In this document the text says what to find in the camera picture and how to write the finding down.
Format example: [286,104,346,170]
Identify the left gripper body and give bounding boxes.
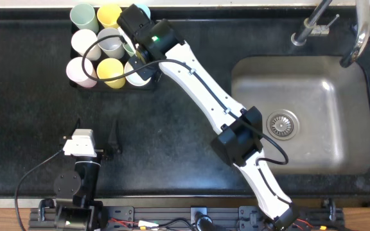
[94,147,116,160]

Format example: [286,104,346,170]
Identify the white cup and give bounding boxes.
[71,29,102,62]
[123,60,152,87]

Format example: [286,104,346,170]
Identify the yellow cup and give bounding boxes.
[96,3,123,30]
[96,57,127,90]

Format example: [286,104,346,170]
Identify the pink cup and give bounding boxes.
[66,56,98,89]

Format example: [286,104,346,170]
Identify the green cup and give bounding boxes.
[69,3,100,34]
[122,38,137,58]

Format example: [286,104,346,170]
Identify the black tray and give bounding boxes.
[69,6,156,93]

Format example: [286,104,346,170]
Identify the grey cup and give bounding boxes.
[96,27,125,60]

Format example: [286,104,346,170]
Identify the blue cup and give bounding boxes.
[136,3,152,20]

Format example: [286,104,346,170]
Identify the steel sink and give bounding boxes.
[231,56,370,176]

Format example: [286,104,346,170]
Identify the steel tap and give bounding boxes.
[290,0,370,69]

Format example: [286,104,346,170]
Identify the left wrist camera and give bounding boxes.
[62,128,98,158]

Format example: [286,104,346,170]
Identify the mounting rail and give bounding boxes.
[29,198,346,231]

